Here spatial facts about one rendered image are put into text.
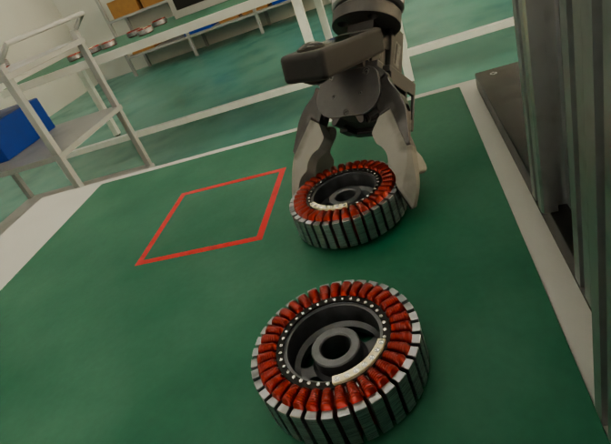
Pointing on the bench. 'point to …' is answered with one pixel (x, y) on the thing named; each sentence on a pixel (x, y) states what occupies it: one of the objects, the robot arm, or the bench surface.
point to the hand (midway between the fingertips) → (345, 205)
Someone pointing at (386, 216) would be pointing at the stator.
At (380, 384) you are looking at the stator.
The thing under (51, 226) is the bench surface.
